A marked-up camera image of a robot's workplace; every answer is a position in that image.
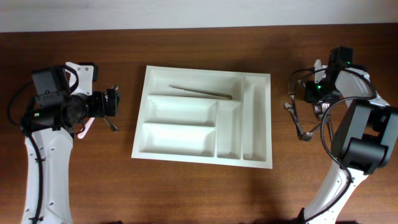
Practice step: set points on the pink plastic knife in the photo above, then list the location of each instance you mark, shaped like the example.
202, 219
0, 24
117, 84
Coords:
86, 128

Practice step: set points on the steel fork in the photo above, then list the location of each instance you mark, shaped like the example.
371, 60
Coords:
313, 96
291, 92
330, 127

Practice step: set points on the large steel spoon upper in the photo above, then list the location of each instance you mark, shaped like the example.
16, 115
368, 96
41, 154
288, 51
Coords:
111, 126

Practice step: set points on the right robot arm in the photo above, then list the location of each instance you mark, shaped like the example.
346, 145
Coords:
364, 140

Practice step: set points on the white plastic cutlery tray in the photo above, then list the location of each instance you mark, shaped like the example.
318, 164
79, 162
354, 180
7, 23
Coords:
177, 125

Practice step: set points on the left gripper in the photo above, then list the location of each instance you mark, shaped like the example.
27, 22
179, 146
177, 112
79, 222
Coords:
103, 109

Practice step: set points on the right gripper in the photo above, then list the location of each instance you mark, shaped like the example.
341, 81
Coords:
310, 96

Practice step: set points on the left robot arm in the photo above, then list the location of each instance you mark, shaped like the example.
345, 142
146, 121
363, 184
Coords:
49, 148

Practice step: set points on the small steel teaspoon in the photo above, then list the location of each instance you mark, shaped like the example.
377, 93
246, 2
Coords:
290, 108
307, 136

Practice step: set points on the steel kitchen tongs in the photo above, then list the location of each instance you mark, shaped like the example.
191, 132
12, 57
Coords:
221, 95

